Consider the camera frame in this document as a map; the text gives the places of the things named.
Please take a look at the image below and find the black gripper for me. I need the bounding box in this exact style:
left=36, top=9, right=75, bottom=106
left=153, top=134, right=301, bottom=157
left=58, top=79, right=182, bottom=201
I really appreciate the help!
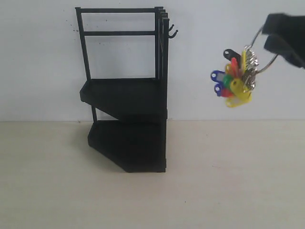
left=262, top=13, right=305, bottom=68

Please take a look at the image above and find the bunch of colourful key tags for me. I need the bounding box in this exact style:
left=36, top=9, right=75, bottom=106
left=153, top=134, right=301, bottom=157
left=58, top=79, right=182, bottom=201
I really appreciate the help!
left=210, top=27, right=278, bottom=108

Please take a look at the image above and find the black metal double hook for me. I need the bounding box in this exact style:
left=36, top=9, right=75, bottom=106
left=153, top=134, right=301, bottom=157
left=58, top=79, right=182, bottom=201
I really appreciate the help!
left=168, top=24, right=178, bottom=39

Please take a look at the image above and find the black two-tier metal shelf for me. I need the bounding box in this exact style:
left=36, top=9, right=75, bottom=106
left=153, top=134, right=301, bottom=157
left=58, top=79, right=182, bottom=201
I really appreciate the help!
left=75, top=7, right=172, bottom=173

